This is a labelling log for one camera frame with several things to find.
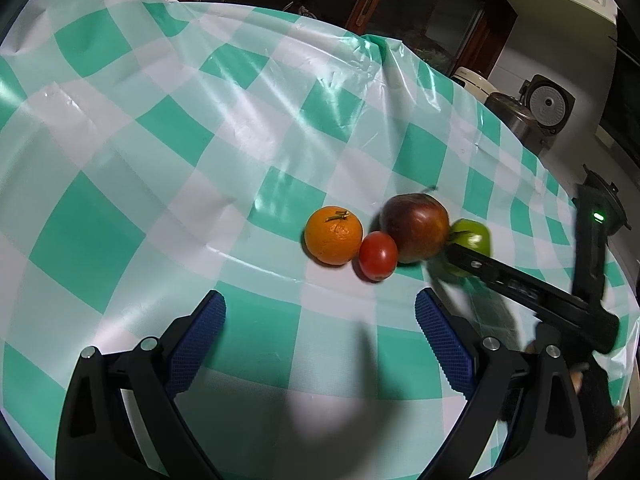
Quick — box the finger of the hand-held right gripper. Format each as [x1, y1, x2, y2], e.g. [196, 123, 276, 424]
[445, 244, 576, 321]

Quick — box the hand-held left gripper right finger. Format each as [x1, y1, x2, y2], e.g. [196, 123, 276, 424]
[415, 287, 588, 480]

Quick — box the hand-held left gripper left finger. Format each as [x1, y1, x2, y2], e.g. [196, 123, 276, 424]
[56, 290, 227, 480]

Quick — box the green apple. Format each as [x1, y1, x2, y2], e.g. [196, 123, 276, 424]
[440, 218, 493, 278]

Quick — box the reddish brown apple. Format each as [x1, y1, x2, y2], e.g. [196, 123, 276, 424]
[379, 192, 451, 264]

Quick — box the red cherry tomato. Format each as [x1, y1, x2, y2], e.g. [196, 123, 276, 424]
[358, 231, 399, 282]

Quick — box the orange mandarin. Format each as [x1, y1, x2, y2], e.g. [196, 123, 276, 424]
[304, 205, 364, 266]

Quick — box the person's right forearm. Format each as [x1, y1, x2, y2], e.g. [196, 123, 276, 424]
[585, 355, 638, 480]

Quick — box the grey open rice cooker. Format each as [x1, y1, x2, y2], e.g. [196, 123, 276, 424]
[484, 74, 576, 153]

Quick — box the green white checked tablecloth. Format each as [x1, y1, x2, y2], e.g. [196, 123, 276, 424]
[0, 0, 640, 480]

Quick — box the white rice cooker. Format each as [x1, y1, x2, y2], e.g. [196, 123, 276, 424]
[452, 66, 501, 97]

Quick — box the wooden glass-door cabinet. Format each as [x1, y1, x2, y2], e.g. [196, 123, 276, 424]
[157, 0, 518, 73]

